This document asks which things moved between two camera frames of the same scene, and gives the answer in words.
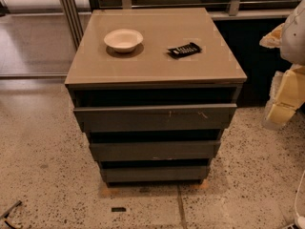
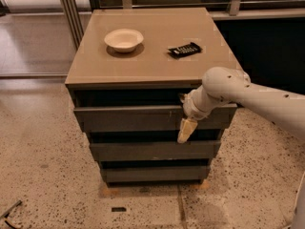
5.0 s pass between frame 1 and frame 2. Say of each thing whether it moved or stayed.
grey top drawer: stayed
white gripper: moved
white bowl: stayed
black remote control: stayed
